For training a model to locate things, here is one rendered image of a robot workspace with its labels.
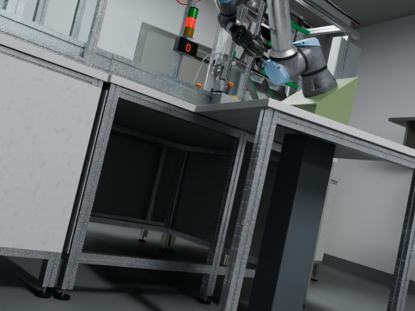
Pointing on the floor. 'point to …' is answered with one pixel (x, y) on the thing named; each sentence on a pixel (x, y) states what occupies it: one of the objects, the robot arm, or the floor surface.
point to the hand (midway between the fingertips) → (262, 55)
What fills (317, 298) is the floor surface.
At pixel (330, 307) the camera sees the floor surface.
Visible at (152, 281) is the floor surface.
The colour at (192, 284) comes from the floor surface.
